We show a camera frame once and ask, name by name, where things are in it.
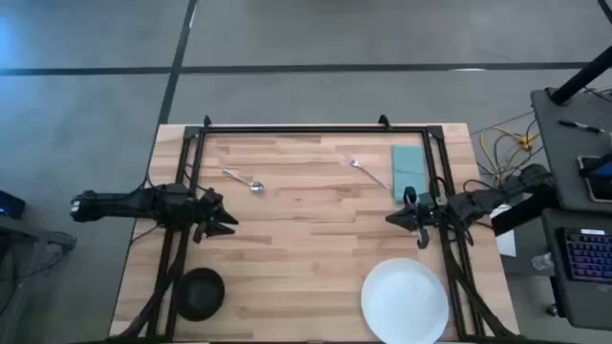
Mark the silver metal spoon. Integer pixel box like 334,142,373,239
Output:
221,168,266,194

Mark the backlit purple keyboard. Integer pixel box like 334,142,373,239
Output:
556,227,612,284

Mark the white paper sheet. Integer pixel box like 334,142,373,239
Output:
489,204,518,259

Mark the small black device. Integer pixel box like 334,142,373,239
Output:
0,189,28,221

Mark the silver metal fork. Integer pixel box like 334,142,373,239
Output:
344,153,391,191

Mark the black metal table frame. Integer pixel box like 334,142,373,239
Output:
124,114,527,344

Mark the black marker pen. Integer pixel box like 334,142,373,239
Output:
557,118,606,136

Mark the grey desk with pole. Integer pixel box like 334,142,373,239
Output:
530,87,612,214

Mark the grey metal stand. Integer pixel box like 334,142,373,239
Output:
0,214,78,307

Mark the folded teal cloth napkin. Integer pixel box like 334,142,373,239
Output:
391,144,428,204

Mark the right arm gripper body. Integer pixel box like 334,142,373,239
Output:
410,191,448,251

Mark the black ribbed bowl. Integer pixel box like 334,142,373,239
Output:
175,267,226,322

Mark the crumpled clear plastic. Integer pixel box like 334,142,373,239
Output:
531,252,556,273

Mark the tablet with dark screen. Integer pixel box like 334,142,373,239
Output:
576,151,612,204

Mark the yellow cable bundle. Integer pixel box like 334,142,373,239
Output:
479,125,540,179

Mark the black slanted pole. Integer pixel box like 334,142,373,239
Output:
549,45,612,106

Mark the dark grey keyboard desk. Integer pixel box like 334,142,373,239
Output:
539,207,612,332

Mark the black flat bar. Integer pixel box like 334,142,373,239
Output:
491,189,558,238

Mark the white round plate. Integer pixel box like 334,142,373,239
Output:
361,257,450,344

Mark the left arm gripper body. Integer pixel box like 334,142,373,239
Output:
188,186,226,245

